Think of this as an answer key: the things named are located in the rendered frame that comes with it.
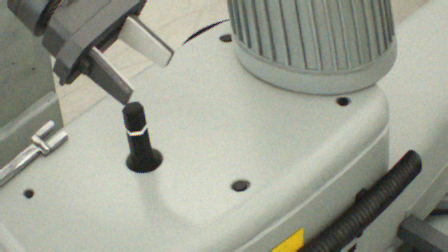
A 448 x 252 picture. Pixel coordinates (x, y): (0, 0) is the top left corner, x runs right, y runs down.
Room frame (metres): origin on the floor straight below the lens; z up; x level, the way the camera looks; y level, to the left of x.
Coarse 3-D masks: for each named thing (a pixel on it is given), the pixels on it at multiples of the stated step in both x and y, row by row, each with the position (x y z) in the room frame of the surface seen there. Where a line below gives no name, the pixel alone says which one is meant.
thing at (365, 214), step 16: (400, 160) 0.79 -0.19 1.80; (416, 160) 0.78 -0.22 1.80; (384, 176) 0.77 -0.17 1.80; (400, 176) 0.76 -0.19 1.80; (368, 192) 0.75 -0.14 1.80; (384, 192) 0.74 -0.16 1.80; (400, 192) 0.75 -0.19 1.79; (352, 208) 0.73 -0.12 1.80; (368, 208) 0.72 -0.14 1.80; (384, 208) 0.73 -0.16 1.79; (336, 224) 0.71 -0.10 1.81; (352, 224) 0.70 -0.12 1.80; (368, 224) 0.71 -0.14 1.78; (320, 240) 0.68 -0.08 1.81; (336, 240) 0.68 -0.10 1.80
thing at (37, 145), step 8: (48, 128) 0.82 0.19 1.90; (32, 136) 0.81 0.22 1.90; (40, 136) 0.81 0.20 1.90; (56, 136) 0.80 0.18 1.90; (64, 136) 0.80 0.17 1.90; (32, 144) 0.79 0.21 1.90; (40, 144) 0.79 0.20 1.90; (48, 144) 0.79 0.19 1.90; (56, 144) 0.79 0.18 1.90; (24, 152) 0.78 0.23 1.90; (32, 152) 0.78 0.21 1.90; (48, 152) 0.78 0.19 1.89; (16, 160) 0.77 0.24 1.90; (24, 160) 0.77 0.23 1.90; (32, 160) 0.77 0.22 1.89; (8, 168) 0.76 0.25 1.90; (16, 168) 0.76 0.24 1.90; (0, 176) 0.74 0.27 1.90; (8, 176) 0.74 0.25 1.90; (0, 184) 0.73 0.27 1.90
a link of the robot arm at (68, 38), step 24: (24, 0) 0.79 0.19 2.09; (48, 0) 0.78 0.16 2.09; (72, 0) 0.79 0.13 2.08; (96, 0) 0.79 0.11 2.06; (120, 0) 0.79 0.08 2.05; (144, 0) 0.80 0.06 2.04; (24, 24) 0.80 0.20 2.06; (48, 24) 0.76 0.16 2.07; (72, 24) 0.76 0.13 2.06; (96, 24) 0.76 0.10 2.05; (120, 24) 0.80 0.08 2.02; (48, 48) 0.77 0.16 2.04; (72, 48) 0.73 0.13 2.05; (96, 48) 0.77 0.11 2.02; (72, 72) 0.74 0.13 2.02
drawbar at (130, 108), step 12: (132, 108) 0.75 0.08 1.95; (132, 120) 0.74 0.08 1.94; (144, 120) 0.75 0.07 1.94; (144, 132) 0.75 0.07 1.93; (132, 144) 0.74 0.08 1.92; (144, 144) 0.74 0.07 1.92; (132, 156) 0.75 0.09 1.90; (144, 156) 0.74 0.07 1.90; (144, 168) 0.74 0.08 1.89; (156, 168) 0.75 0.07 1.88
